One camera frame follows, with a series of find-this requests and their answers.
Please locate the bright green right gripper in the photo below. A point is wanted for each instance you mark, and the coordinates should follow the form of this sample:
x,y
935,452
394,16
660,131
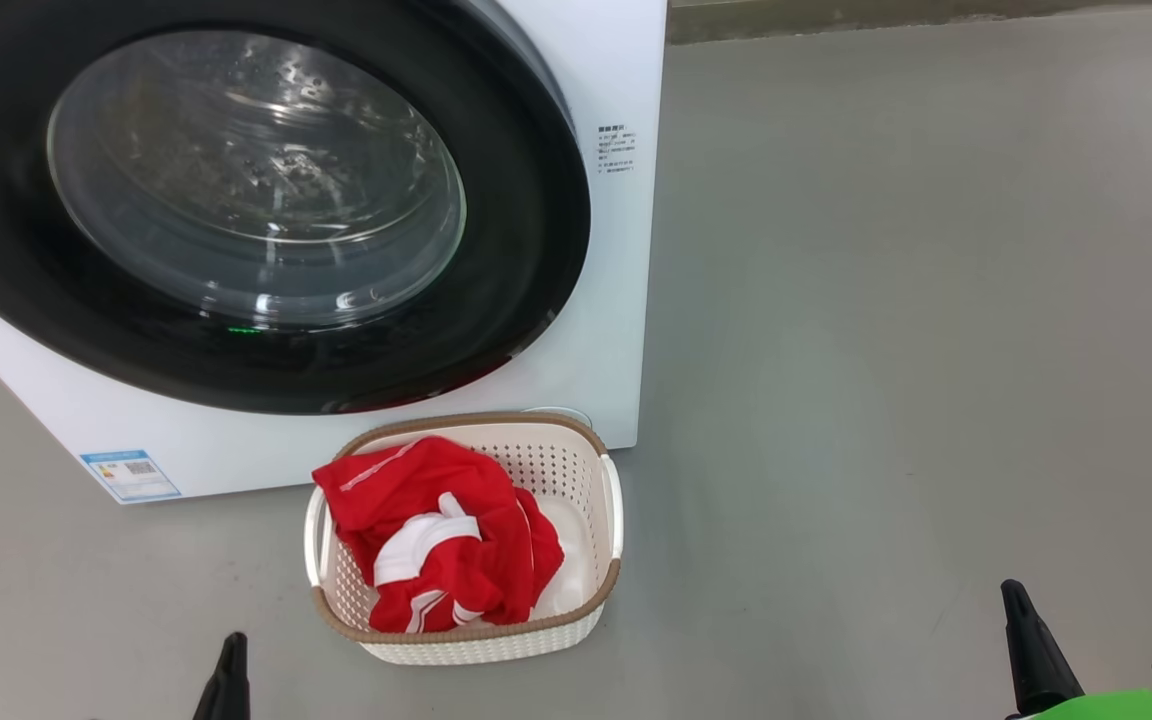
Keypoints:
x,y
1116,708

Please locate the small printed text label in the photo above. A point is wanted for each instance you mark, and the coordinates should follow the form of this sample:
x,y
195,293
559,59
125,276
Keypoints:
x,y
616,150

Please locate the dark round glass washer door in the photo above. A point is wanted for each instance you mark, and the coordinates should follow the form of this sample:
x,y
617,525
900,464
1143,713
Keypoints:
x,y
256,180

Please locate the round white filter cover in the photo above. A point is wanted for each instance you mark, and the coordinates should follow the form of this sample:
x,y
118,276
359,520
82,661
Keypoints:
x,y
568,412

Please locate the red and white garment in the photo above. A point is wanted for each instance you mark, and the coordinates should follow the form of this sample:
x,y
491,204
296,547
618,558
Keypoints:
x,y
446,560

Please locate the blue energy label sticker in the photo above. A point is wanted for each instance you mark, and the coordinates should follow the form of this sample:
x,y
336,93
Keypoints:
x,y
131,475

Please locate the cream perforated laundry basket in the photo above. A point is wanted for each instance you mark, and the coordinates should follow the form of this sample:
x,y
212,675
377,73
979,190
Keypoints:
x,y
476,645

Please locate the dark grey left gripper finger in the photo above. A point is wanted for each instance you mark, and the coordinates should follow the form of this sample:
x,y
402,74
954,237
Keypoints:
x,y
228,690

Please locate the white washing machine body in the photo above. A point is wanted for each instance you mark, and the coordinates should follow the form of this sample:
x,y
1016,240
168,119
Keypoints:
x,y
616,300

